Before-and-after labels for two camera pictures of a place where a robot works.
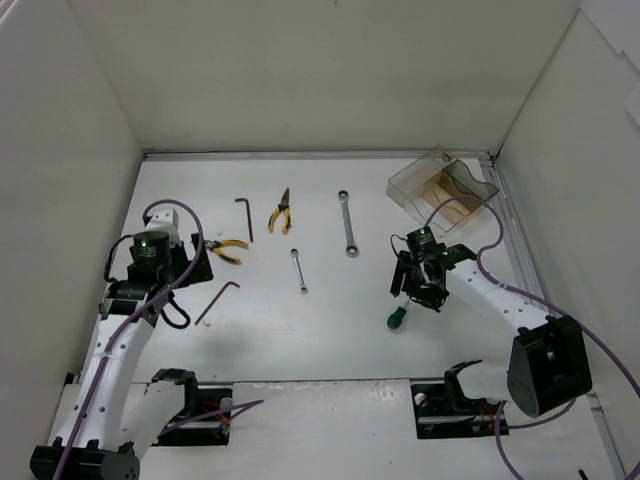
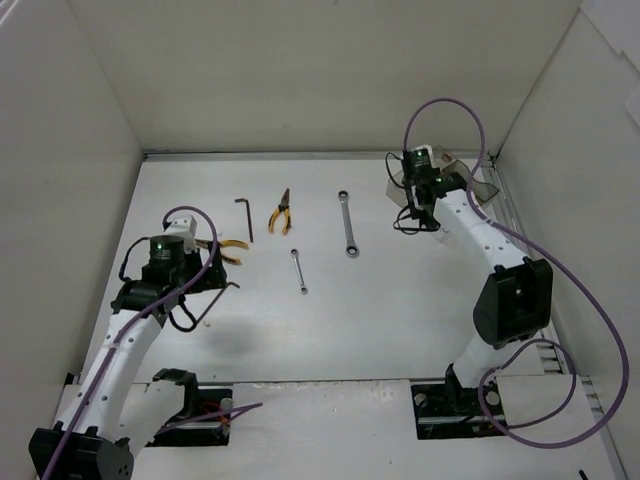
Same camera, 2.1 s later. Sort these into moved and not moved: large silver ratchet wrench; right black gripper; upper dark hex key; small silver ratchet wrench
Moved: right black gripper
Not moved: upper dark hex key; small silver ratchet wrench; large silver ratchet wrench
